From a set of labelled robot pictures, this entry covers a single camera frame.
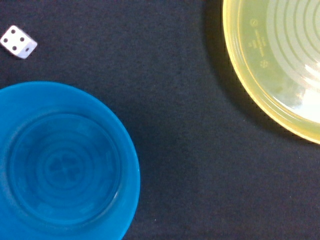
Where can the black tablecloth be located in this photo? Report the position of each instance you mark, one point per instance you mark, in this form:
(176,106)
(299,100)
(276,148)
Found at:
(213,165)

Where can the blue plastic bowl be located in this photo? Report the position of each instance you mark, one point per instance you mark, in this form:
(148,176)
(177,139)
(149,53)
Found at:
(68,167)

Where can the yellow plastic plate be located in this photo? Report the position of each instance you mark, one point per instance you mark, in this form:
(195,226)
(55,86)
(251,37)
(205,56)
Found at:
(274,48)

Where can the white die black dots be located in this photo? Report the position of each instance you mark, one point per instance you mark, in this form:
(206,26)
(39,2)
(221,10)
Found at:
(17,42)

